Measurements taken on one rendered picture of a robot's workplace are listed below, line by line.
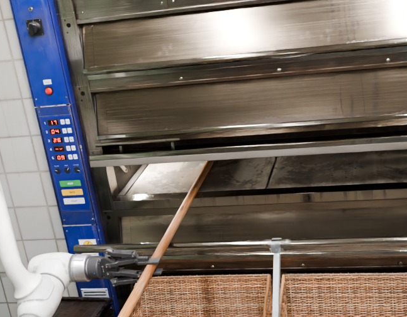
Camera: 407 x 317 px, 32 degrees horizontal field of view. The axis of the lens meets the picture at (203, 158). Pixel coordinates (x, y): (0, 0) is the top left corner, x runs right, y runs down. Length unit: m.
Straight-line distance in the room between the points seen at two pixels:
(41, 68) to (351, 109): 1.15
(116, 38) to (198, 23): 0.31
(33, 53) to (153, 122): 0.51
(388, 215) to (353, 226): 0.14
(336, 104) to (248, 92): 0.32
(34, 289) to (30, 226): 0.85
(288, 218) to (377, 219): 0.33
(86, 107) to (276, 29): 0.79
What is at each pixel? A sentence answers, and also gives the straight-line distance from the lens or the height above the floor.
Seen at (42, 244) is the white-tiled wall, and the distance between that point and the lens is 3.09.
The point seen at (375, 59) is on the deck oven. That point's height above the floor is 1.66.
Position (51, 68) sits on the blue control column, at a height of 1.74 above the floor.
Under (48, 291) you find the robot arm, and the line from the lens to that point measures 2.26.
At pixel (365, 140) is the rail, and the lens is 2.43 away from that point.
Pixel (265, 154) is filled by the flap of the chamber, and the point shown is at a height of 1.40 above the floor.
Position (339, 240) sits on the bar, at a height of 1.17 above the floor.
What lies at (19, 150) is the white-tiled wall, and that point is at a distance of 2.94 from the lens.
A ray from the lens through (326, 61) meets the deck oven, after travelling 2.51.
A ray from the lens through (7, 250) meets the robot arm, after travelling 2.24.
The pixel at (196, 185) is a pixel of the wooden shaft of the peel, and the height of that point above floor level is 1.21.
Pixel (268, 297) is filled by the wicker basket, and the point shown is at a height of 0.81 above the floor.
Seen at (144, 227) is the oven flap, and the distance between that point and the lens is 2.89.
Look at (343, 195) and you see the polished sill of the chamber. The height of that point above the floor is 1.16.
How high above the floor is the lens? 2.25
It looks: 20 degrees down
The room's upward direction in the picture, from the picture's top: 9 degrees counter-clockwise
